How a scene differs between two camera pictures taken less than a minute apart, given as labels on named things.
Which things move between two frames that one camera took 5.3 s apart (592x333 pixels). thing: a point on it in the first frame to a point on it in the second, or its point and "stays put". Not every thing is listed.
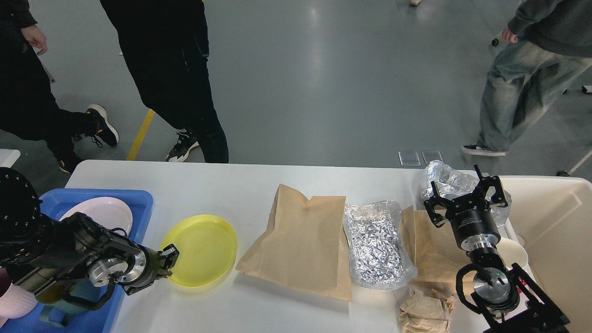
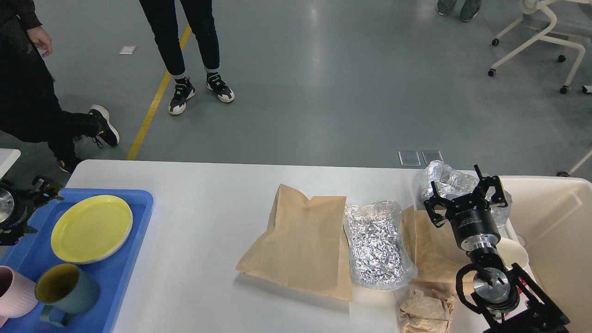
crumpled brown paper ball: [423, 314] stays put
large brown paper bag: [305, 247] stays put
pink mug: [15, 302] stays put
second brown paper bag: [438, 255] stays put
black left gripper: [148, 266] to [16, 201]
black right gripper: [471, 218] stays put
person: [553, 49] to [469, 10]
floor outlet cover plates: [410, 158] stays put
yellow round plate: [207, 245] to [90, 229]
